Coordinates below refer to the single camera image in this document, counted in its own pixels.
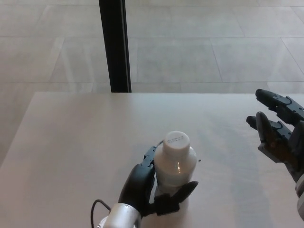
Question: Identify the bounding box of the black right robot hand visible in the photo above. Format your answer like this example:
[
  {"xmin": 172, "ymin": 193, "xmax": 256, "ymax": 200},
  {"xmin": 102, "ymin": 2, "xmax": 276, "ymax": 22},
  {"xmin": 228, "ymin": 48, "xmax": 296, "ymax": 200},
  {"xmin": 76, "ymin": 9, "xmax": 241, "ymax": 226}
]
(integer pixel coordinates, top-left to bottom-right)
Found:
[{"xmin": 246, "ymin": 89, "xmax": 304, "ymax": 183}]

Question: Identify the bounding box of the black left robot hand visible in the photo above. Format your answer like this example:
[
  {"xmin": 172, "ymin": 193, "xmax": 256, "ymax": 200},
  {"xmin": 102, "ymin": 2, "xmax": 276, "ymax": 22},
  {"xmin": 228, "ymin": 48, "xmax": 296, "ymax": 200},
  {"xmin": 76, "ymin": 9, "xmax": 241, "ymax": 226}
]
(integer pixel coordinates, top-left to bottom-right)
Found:
[{"xmin": 118, "ymin": 140, "xmax": 199, "ymax": 218}]

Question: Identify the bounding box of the black window frame post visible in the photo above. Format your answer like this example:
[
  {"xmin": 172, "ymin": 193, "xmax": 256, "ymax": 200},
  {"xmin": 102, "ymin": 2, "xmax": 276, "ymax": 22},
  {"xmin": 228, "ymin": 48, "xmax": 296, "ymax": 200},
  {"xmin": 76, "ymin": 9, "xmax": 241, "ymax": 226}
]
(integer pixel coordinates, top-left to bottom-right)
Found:
[{"xmin": 98, "ymin": 0, "xmax": 132, "ymax": 93}]

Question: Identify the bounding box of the clear plastic bottle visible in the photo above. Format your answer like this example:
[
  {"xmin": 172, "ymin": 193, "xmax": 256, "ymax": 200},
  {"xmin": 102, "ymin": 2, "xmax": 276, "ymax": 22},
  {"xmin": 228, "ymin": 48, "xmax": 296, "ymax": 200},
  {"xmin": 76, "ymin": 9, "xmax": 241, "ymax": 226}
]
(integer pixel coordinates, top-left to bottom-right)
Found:
[{"xmin": 153, "ymin": 144, "xmax": 198, "ymax": 209}]

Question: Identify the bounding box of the white bottle cap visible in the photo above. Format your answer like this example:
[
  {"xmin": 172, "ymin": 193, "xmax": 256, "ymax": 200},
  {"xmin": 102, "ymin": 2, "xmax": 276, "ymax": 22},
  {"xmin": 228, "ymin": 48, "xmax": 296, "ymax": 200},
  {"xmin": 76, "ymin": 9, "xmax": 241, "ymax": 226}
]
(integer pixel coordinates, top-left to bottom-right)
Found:
[{"xmin": 162, "ymin": 131, "xmax": 190, "ymax": 157}]

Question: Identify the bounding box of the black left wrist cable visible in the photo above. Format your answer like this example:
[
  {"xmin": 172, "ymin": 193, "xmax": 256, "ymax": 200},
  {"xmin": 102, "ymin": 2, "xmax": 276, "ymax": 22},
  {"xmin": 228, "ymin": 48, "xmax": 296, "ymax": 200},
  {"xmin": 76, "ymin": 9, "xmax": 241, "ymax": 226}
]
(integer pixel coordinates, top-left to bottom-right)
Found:
[{"xmin": 90, "ymin": 199, "xmax": 111, "ymax": 228}]

